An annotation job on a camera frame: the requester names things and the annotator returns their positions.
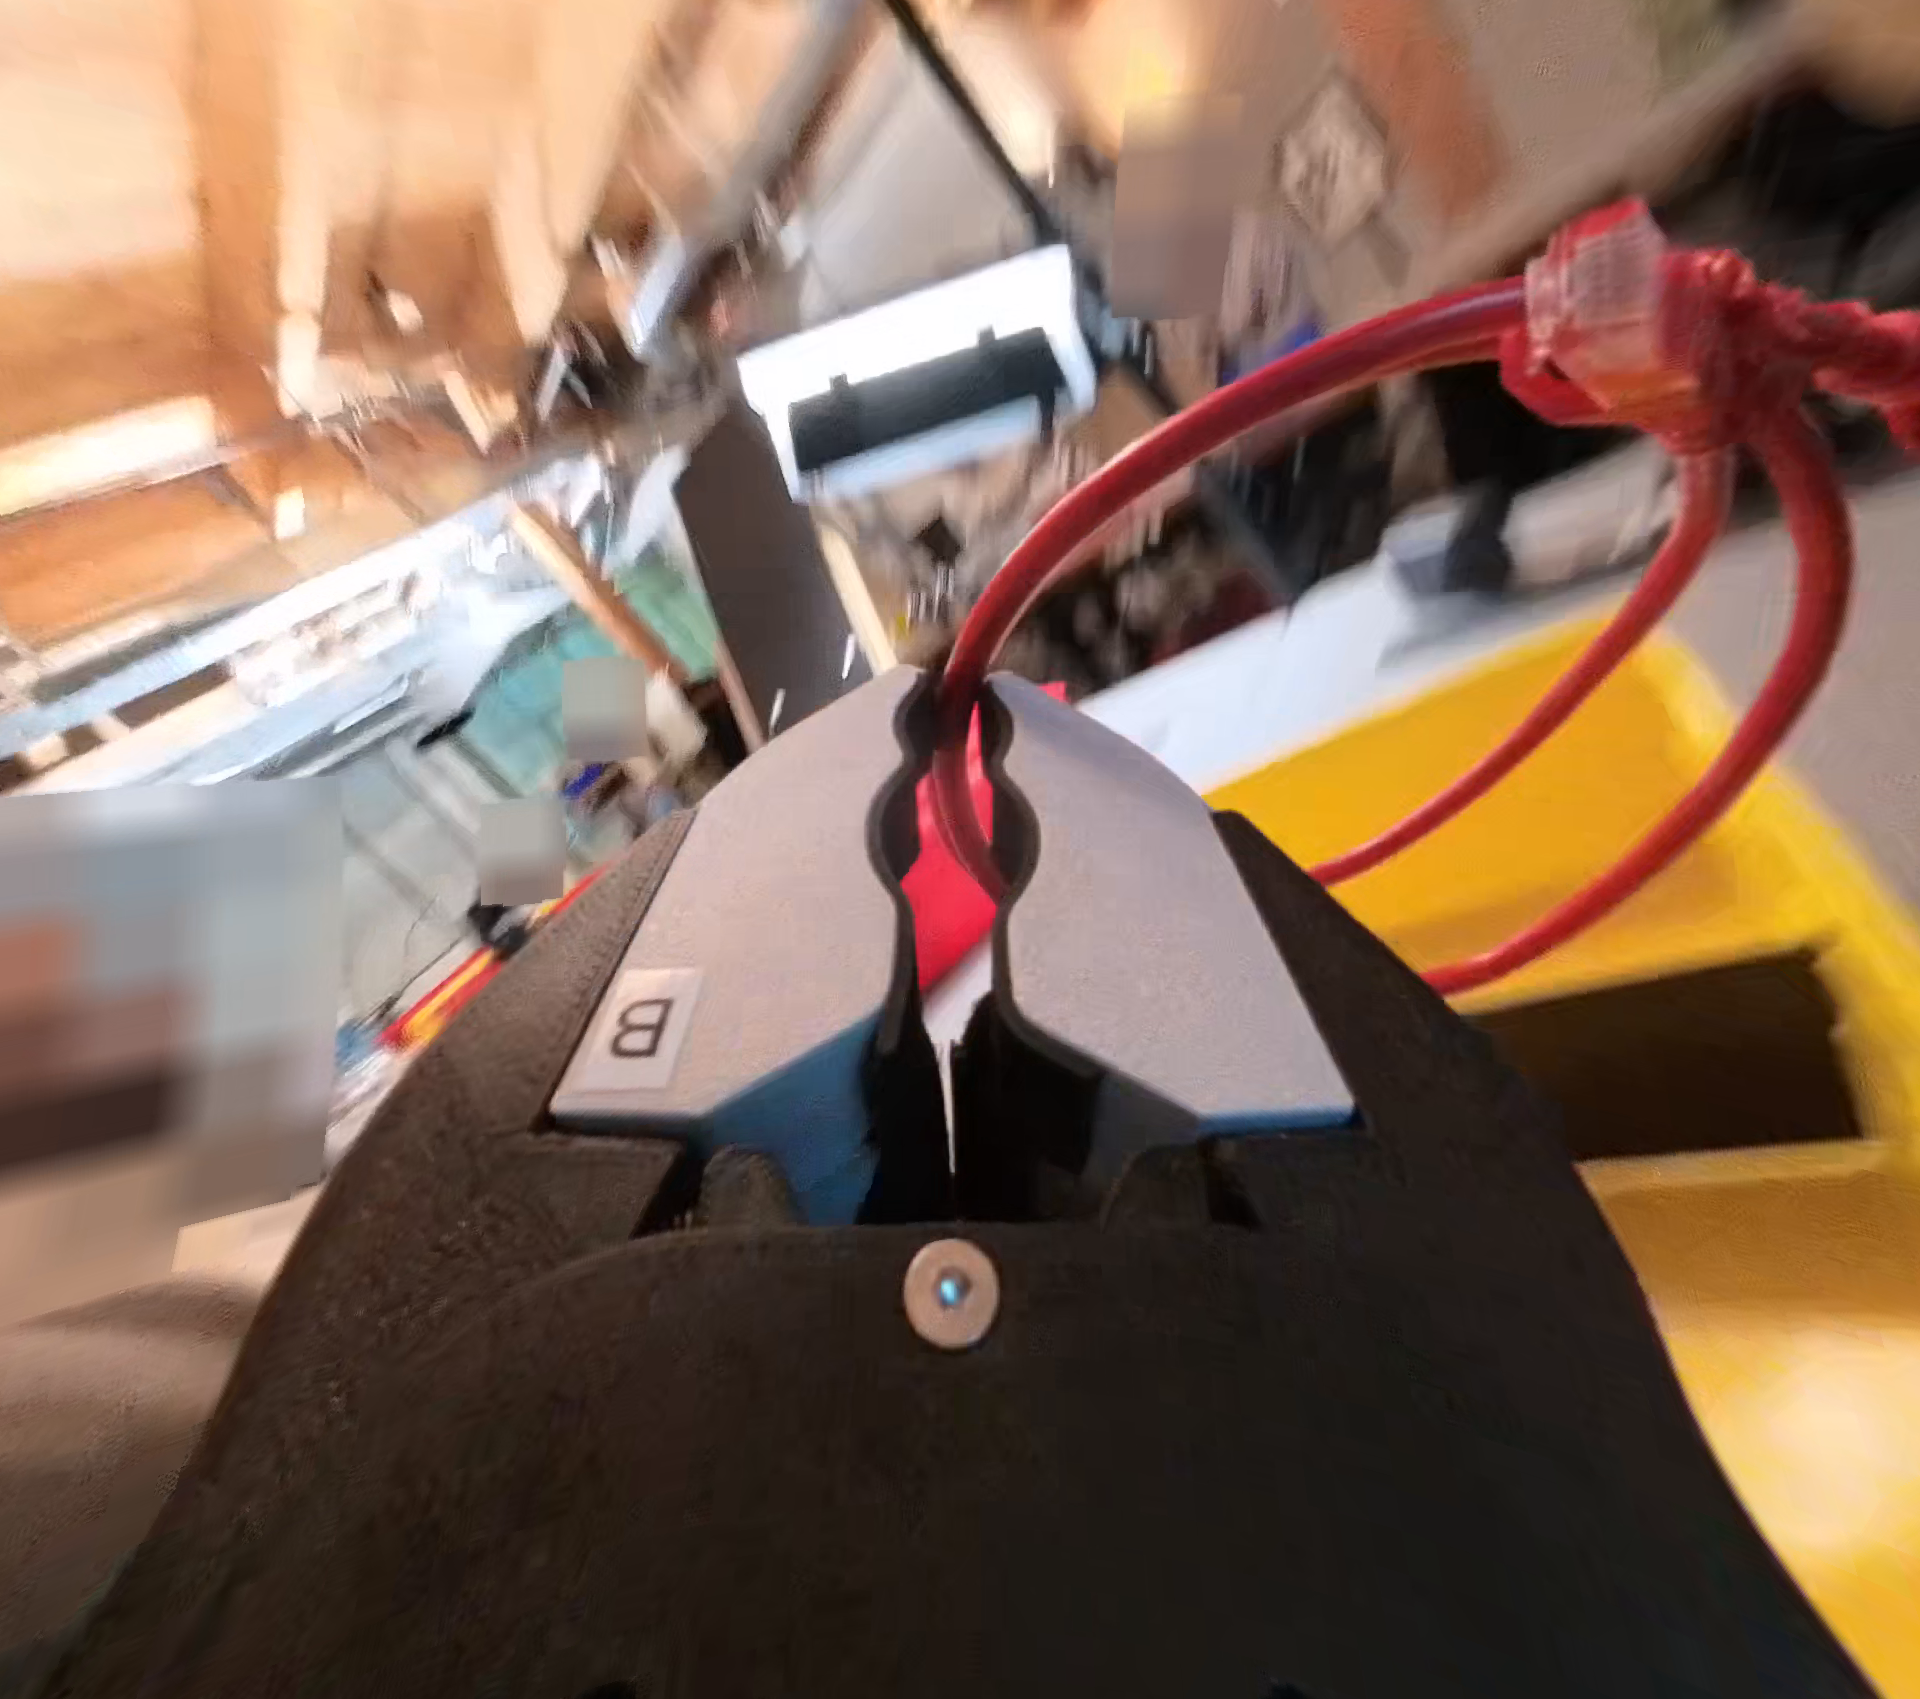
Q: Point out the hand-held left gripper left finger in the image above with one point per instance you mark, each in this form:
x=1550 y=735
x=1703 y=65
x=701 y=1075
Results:
x=736 y=935

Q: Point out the studio light panel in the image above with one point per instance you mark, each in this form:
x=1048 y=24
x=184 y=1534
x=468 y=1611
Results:
x=916 y=381

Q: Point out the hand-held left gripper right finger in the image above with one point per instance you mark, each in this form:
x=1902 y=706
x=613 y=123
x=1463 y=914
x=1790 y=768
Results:
x=1169 y=948

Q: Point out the yellow plastic bin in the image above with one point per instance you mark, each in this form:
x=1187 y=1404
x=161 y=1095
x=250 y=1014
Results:
x=1769 y=1355

